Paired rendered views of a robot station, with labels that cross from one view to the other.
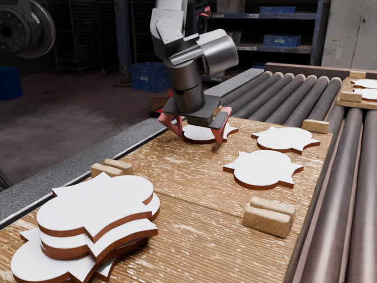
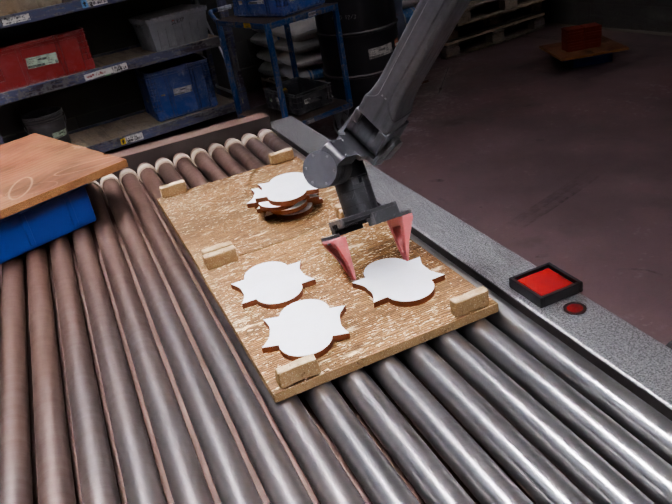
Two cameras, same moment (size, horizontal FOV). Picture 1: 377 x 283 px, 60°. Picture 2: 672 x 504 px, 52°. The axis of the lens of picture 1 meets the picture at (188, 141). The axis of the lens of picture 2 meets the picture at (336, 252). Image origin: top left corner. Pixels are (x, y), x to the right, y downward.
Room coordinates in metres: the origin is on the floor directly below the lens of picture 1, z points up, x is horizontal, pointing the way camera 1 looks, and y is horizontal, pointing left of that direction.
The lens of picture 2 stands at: (1.27, -0.78, 1.50)
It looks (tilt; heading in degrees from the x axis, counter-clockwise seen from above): 28 degrees down; 133
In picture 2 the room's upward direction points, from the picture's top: 10 degrees counter-clockwise
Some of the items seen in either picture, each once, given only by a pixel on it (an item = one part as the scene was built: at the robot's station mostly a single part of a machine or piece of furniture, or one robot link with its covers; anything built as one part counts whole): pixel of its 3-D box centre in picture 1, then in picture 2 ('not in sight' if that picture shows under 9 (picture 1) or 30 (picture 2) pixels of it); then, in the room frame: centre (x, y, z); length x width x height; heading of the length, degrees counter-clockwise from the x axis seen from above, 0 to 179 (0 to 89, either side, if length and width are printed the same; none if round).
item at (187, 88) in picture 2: not in sight; (176, 86); (-3.16, 2.53, 0.32); 0.50 x 0.41 x 0.37; 65
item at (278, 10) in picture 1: (277, 10); not in sight; (5.12, -1.30, 1.14); 0.50 x 0.38 x 0.11; 78
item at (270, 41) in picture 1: (282, 40); not in sight; (5.13, -1.42, 0.72); 0.50 x 0.38 x 0.16; 62
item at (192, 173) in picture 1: (230, 154); (333, 288); (0.61, -0.09, 0.93); 0.41 x 0.35 x 0.02; 152
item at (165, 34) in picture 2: not in sight; (171, 27); (-3.09, 2.58, 0.76); 0.50 x 0.36 x 0.24; 75
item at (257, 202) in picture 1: (271, 211); (220, 257); (0.37, -0.11, 0.95); 0.06 x 0.02 x 0.03; 62
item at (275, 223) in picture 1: (266, 220); (217, 252); (0.35, -0.10, 0.95); 0.06 x 0.02 x 0.03; 62
